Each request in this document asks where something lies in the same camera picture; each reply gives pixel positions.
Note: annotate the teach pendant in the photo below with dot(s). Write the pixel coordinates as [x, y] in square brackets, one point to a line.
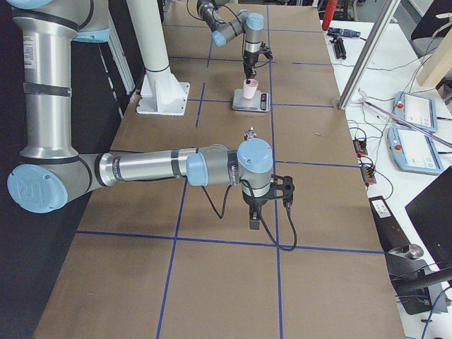
[414, 152]
[416, 109]

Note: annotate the red cylinder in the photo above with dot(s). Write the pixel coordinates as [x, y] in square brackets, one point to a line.
[329, 14]

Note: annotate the wooden beam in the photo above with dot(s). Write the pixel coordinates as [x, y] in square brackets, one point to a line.
[438, 65]

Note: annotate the black small tripod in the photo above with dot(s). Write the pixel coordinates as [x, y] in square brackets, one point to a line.
[338, 46]

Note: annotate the orange black connector block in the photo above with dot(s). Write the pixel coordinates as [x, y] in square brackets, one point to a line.
[366, 164]

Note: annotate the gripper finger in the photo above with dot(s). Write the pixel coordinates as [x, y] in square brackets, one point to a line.
[254, 221]
[250, 74]

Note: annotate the far teach pendant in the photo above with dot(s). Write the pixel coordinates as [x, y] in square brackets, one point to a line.
[416, 109]

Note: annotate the near teach pendant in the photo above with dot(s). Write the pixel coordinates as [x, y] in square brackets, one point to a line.
[414, 152]

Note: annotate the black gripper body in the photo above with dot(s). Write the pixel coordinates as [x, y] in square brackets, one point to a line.
[253, 202]
[249, 60]

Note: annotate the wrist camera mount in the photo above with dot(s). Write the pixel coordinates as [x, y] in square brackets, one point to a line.
[266, 51]
[281, 187]

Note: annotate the glass sauce dispenser bottle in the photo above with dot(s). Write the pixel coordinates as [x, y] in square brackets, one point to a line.
[250, 133]

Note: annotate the black box with label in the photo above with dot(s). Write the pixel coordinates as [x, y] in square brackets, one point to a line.
[391, 234]

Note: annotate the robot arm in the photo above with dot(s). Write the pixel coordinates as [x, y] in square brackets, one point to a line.
[248, 24]
[54, 173]

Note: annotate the black monitor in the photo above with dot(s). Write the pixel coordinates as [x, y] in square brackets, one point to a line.
[430, 214]

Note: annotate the aluminium frame post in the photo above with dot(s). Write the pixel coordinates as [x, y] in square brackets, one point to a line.
[375, 35]

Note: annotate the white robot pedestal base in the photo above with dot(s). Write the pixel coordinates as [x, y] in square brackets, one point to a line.
[161, 92]

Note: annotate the digital kitchen scale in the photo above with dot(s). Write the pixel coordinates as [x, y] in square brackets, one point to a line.
[260, 102]

